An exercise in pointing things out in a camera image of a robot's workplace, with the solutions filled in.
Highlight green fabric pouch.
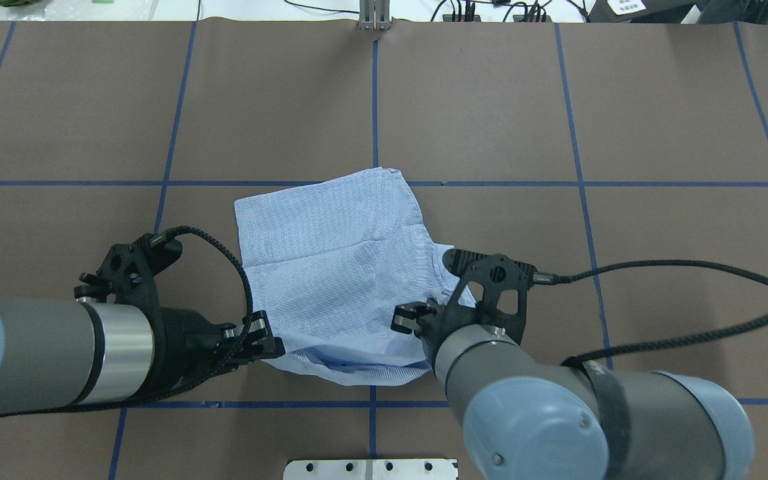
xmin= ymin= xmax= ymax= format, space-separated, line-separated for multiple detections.
xmin=0 ymin=0 xmax=39 ymax=8

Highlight black label printer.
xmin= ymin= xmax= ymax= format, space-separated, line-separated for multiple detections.
xmin=586 ymin=1 xmax=750 ymax=24

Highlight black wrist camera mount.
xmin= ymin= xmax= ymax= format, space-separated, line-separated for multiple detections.
xmin=73 ymin=233 xmax=183 ymax=319
xmin=443 ymin=249 xmax=537 ymax=345

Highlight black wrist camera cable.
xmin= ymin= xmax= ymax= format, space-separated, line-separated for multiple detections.
xmin=151 ymin=225 xmax=255 ymax=374
xmin=531 ymin=260 xmax=768 ymax=369

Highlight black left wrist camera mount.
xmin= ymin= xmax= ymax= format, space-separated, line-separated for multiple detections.
xmin=73 ymin=233 xmax=183 ymax=319

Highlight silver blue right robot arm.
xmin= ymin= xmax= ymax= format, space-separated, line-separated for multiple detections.
xmin=392 ymin=300 xmax=756 ymax=479

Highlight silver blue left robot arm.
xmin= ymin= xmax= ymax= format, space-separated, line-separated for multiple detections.
xmin=0 ymin=297 xmax=285 ymax=417

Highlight black left wrist camera cable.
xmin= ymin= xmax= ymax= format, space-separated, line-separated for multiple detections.
xmin=151 ymin=225 xmax=255 ymax=374

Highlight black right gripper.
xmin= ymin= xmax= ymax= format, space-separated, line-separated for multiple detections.
xmin=391 ymin=301 xmax=485 ymax=361

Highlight aluminium frame post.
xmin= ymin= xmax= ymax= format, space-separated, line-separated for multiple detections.
xmin=359 ymin=0 xmax=392 ymax=31

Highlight light blue striped shirt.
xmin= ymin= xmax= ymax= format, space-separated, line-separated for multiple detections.
xmin=234 ymin=167 xmax=459 ymax=387

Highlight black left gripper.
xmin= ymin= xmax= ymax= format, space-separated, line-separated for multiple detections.
xmin=151 ymin=307 xmax=286 ymax=395

